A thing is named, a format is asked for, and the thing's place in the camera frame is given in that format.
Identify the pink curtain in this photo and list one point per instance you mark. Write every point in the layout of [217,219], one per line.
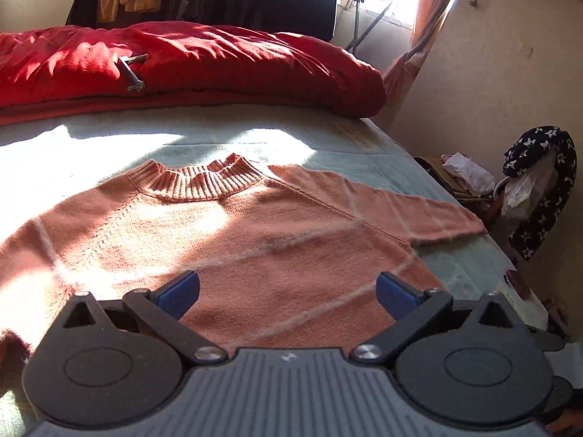
[432,0]

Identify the black hanging sweater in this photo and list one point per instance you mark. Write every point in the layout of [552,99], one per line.
[296,4]

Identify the metal hex key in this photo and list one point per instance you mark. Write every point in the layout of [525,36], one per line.
[127,73]

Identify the orange knit sweater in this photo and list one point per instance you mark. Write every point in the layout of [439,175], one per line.
[273,246]

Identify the black star print cloth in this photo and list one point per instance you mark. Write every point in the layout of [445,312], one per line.
[542,139]

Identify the maroon white packet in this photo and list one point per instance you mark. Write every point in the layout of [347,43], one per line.
[517,284]

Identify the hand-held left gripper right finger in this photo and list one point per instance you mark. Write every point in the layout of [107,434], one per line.
[396,293]

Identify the clear plastic bag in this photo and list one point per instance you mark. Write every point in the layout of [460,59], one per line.
[524,191]

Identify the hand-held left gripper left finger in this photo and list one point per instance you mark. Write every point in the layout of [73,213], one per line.
[182,291]

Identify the metal clothes drying rack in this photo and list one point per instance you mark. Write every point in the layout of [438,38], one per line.
[354,32]

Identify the red quilt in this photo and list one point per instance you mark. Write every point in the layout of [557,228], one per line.
[227,63]

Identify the white clothes pile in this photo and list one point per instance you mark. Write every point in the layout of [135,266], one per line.
[469,175]

